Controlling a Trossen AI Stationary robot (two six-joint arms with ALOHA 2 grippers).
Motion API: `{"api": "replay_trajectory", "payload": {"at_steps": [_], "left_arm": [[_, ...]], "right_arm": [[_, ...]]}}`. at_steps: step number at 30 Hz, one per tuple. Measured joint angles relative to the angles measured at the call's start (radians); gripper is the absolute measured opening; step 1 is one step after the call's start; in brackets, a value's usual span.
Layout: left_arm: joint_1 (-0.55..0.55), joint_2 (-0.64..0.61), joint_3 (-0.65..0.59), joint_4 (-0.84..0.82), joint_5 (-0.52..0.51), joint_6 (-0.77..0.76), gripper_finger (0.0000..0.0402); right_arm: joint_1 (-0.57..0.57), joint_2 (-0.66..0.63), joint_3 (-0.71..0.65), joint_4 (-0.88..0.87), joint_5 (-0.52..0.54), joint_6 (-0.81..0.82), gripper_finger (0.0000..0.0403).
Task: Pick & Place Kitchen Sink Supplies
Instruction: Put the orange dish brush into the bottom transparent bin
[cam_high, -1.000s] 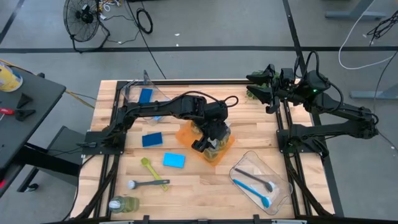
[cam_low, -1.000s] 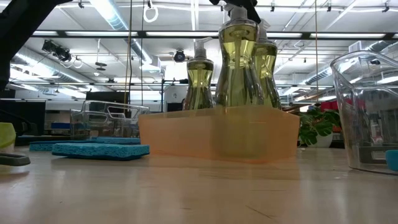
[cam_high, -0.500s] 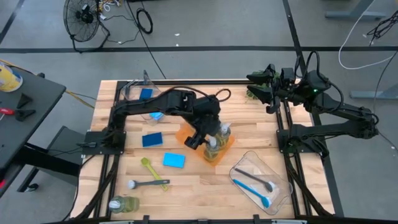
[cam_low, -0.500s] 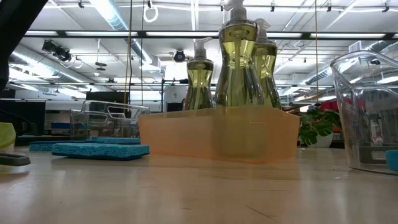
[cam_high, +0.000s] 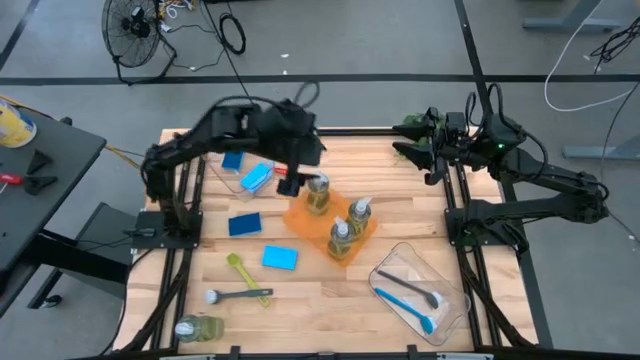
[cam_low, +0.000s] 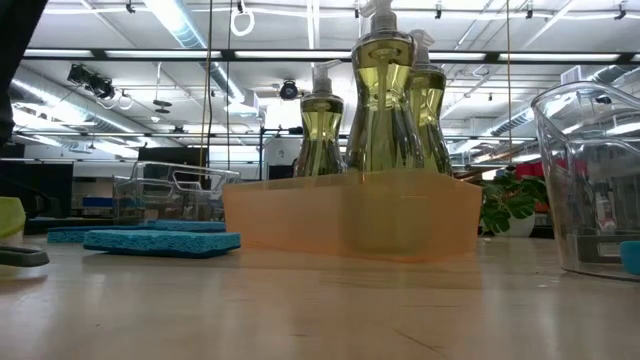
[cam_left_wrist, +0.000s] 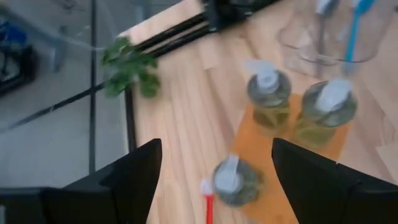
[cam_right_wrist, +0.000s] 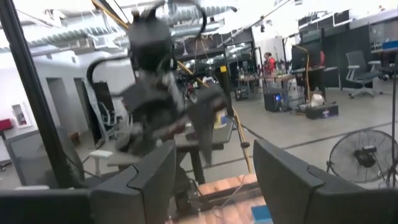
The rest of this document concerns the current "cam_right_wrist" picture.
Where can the person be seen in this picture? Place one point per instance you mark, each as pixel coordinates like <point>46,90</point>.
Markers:
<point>270,65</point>

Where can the black aluminium rig frame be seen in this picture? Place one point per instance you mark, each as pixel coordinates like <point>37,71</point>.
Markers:
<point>34,93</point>

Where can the white fire extinguisher cabinet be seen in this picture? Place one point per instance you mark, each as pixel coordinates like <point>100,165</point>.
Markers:
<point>21,116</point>

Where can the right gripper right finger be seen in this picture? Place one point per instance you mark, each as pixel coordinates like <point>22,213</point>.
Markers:
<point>295,193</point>

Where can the black computer tower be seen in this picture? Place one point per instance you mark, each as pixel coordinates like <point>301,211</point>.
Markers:
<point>272,104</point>

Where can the black floor fan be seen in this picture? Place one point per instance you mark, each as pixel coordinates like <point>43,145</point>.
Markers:
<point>363,155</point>

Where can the blue kitchen sponge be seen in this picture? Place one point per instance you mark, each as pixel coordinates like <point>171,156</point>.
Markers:
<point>261,215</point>

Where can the black equipment case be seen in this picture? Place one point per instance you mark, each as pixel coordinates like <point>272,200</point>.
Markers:
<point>321,112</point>

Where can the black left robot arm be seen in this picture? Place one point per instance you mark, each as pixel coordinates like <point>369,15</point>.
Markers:
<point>149,40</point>

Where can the white stool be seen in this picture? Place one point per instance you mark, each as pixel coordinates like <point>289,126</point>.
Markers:
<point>101,154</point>

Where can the grey office chair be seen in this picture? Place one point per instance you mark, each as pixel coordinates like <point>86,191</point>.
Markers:
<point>357,62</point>

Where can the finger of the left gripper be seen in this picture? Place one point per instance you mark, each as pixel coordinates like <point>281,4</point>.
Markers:
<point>136,147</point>
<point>211,105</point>

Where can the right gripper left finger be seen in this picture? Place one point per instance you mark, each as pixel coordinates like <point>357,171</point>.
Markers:
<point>149,186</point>

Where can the black tripod stand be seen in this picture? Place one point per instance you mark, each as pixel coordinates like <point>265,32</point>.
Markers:
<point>394,93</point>

